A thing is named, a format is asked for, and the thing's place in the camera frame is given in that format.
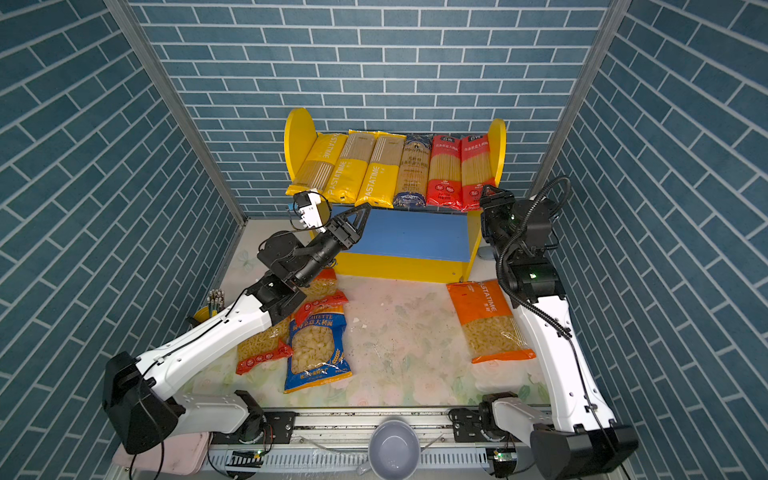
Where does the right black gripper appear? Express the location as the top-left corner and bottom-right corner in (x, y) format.
(481, 182), (521, 266)

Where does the red spaghetti bag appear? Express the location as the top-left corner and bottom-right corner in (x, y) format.
(460, 135), (495, 212)
(427, 135), (463, 210)

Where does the yellow spaghetti bag long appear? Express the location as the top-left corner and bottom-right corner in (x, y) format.
(323, 130), (377, 204)

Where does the blue-top Moli pasta bag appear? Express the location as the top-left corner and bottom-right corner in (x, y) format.
(393, 134), (432, 208)

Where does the red macaroni bag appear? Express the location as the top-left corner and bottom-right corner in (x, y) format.
(235, 317), (293, 375)
(301, 268), (338, 303)

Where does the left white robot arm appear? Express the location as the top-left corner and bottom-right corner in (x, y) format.
(102, 203), (372, 455)

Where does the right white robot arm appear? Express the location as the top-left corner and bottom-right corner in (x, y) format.
(469, 185), (639, 479)

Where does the yellow shelf unit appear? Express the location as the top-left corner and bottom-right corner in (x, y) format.
(284, 108), (507, 284)

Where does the orange pasta bag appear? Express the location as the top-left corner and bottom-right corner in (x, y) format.
(447, 280), (536, 364)

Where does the blue shell pasta bag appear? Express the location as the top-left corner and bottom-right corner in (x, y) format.
(284, 290), (353, 394)

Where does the grey oval case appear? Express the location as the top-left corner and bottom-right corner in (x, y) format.
(477, 245), (495, 261)

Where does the yellow pen cup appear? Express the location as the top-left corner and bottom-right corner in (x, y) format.
(188, 289), (225, 326)

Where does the grey bowl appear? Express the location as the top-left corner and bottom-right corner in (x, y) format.
(356, 419), (421, 480)

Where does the pink tray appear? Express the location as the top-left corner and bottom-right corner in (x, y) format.
(112, 433), (211, 476)

